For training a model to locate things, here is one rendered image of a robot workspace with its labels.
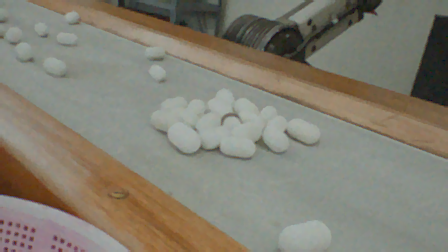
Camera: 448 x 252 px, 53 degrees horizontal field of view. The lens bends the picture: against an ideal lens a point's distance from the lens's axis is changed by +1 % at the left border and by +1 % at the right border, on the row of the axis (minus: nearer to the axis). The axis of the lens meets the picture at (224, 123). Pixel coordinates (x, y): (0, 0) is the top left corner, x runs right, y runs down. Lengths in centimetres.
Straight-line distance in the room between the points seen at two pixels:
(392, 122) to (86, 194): 36
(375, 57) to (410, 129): 206
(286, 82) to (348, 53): 205
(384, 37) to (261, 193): 224
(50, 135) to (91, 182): 8
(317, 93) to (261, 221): 29
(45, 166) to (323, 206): 20
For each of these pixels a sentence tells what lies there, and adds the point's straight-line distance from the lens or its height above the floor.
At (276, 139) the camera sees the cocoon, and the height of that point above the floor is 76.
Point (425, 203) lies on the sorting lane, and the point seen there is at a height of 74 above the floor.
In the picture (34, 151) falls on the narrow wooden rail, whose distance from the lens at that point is 33.
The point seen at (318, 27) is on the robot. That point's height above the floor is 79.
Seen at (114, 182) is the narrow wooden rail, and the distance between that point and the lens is 29.
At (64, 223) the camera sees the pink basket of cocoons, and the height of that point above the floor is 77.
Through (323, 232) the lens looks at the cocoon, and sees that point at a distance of 29.
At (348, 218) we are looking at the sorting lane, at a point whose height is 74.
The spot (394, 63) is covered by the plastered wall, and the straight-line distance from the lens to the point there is 254.
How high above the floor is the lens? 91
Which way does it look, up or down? 21 degrees down
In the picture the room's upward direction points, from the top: 8 degrees clockwise
